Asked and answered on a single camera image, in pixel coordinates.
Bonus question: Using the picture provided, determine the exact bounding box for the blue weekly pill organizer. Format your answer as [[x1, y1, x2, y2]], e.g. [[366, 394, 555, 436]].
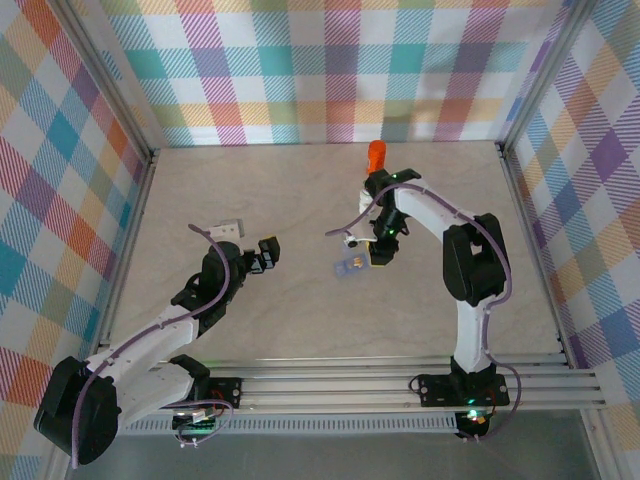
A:
[[332, 252, 374, 281]]

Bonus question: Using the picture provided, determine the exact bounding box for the grey slotted cable duct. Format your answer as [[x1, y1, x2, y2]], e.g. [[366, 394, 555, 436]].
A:
[[117, 413, 461, 437]]

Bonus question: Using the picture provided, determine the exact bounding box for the aluminium side rail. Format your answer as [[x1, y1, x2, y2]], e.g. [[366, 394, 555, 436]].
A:
[[92, 147, 162, 351], [494, 142, 574, 361]]

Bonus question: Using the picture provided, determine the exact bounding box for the small circuit board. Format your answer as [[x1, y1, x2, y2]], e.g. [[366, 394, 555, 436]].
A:
[[457, 408, 490, 440], [172, 408, 224, 436]]

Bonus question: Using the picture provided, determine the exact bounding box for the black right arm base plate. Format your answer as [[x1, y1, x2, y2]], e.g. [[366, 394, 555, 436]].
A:
[[417, 374, 511, 407]]

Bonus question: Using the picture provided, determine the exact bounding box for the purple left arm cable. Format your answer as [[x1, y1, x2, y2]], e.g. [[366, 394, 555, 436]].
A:
[[69, 223, 236, 469]]

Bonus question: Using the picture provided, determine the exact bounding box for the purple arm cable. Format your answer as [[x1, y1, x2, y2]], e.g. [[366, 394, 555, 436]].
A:
[[324, 182, 524, 444], [69, 223, 236, 469]]

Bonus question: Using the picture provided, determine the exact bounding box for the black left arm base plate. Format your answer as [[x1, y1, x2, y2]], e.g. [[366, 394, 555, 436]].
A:
[[202, 377, 245, 409]]

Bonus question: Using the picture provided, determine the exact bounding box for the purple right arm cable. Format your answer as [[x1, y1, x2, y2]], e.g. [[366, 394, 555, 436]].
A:
[[324, 182, 524, 444]]

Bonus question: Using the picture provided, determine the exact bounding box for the thin purple base cable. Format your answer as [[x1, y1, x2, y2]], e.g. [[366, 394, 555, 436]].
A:
[[173, 399, 233, 449]]

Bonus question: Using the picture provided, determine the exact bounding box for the aluminium frame post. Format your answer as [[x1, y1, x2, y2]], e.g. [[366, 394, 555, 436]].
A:
[[494, 0, 596, 151], [49, 0, 161, 161]]

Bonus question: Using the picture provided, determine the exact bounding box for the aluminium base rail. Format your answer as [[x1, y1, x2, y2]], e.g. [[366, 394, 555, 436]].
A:
[[99, 355, 609, 416]]

